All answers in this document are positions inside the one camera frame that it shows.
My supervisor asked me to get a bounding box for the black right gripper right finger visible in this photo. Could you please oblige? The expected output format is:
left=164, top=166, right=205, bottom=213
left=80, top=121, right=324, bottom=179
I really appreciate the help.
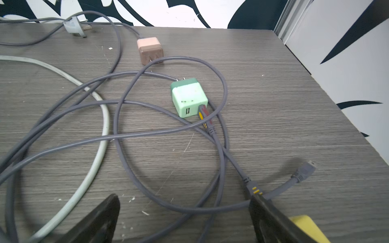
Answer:
left=249, top=195, right=315, bottom=243

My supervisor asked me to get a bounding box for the white power strip cord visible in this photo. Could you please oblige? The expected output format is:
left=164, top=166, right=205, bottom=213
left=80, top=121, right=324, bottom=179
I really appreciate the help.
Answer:
left=0, top=55, right=110, bottom=243

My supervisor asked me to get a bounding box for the grey power plug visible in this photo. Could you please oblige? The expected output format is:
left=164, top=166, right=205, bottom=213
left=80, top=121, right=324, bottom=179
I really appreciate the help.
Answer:
left=63, top=17, right=92, bottom=38

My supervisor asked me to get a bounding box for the green USB wall charger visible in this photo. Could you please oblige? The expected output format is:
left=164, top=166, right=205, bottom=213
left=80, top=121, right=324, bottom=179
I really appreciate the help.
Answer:
left=170, top=78, right=208, bottom=118

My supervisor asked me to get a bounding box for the pink USB wall charger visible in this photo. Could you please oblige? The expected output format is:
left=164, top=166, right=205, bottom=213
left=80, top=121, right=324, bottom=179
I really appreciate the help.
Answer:
left=137, top=37, right=164, bottom=65

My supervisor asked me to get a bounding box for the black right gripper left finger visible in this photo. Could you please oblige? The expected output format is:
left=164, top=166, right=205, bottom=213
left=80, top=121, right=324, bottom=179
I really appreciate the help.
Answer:
left=57, top=194, right=120, bottom=243

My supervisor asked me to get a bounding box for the grey USB cable pink charger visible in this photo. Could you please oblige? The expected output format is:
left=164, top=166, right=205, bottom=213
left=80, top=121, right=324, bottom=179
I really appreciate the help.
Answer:
left=1, top=21, right=141, bottom=156

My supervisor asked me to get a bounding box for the grey USB cable green charger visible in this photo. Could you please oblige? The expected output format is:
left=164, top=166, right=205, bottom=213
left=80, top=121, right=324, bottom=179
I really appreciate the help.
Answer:
left=0, top=56, right=229, bottom=243

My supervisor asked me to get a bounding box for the grey USB cable yellow charger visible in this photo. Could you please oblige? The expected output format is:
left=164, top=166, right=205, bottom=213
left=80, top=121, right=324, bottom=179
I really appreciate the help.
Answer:
left=136, top=160, right=317, bottom=243

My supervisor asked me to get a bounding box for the yellow USB wall charger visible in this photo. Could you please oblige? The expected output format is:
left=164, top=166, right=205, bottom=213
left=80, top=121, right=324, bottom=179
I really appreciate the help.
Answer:
left=289, top=215, right=330, bottom=243

